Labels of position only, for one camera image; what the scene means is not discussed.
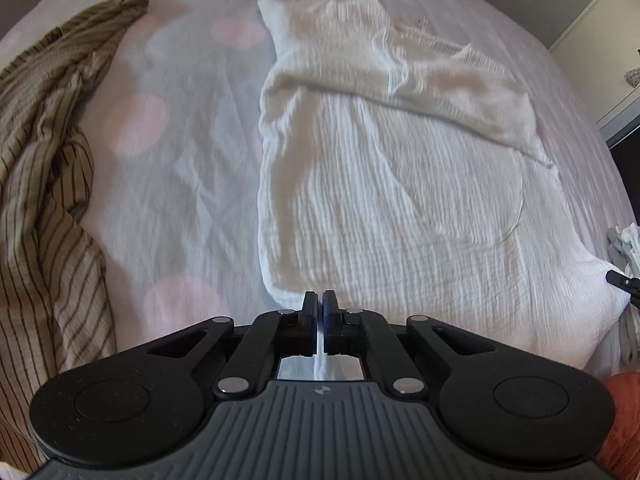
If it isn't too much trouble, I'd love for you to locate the white crinkle shirt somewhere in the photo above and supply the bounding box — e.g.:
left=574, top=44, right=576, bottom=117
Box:
left=256, top=0, right=632, bottom=376

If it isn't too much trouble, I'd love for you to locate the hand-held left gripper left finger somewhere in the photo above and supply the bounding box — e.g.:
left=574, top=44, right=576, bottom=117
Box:
left=132, top=290, right=319, bottom=402

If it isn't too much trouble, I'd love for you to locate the olive striped shirt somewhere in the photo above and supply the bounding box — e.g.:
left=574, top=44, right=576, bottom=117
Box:
left=0, top=0, right=152, bottom=473

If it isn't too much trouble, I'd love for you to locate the white door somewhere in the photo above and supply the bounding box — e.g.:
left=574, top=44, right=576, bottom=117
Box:
left=549, top=0, right=640, bottom=133

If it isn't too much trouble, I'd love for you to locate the person's orange clothing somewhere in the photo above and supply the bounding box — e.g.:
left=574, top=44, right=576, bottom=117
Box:
left=597, top=372, right=640, bottom=471

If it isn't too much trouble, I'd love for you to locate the black wardrobe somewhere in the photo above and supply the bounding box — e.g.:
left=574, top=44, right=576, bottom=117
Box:
left=602, top=122, right=640, bottom=226

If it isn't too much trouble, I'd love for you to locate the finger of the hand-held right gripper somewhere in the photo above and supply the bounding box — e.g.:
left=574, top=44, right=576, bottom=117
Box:
left=605, top=269, right=640, bottom=311

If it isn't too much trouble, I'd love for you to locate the grey and white cloth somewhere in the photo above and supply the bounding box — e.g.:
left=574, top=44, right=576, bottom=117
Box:
left=606, top=224, right=640, bottom=367

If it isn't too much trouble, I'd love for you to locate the bed with pink dotted sheet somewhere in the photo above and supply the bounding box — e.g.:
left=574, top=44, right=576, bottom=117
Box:
left=0, top=0, right=628, bottom=476

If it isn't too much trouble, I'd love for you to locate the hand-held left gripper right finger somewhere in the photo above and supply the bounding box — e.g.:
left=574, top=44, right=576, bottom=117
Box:
left=321, top=289, right=506, bottom=402

